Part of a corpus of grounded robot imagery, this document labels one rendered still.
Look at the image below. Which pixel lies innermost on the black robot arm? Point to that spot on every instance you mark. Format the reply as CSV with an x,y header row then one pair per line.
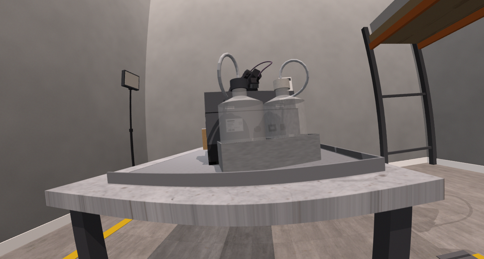
x,y
253,83

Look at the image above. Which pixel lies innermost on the translucent plastic bottle with black cap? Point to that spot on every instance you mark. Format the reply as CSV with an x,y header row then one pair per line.
x,y
241,118

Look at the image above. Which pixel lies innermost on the clear plastic bottle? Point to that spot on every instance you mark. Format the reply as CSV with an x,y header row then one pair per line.
x,y
285,115

